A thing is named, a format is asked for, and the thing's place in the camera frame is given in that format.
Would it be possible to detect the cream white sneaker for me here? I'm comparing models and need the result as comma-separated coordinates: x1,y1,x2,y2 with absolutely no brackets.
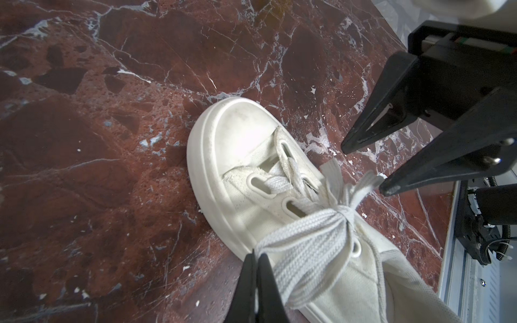
187,97,459,322

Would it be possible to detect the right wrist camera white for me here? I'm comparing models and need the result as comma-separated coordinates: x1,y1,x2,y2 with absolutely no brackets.
411,0,508,20

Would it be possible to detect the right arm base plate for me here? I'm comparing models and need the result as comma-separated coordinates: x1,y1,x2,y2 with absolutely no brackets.
455,180,501,266

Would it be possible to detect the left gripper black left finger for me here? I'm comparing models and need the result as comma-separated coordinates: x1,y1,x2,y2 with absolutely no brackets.
224,253,258,323

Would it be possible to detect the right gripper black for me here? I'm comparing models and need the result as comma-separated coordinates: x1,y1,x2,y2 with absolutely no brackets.
341,20,516,196

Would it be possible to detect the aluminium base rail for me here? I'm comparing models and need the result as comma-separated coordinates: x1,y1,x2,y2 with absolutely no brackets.
438,170,516,322

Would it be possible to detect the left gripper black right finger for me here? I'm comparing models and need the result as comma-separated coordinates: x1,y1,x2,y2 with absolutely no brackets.
255,254,289,323

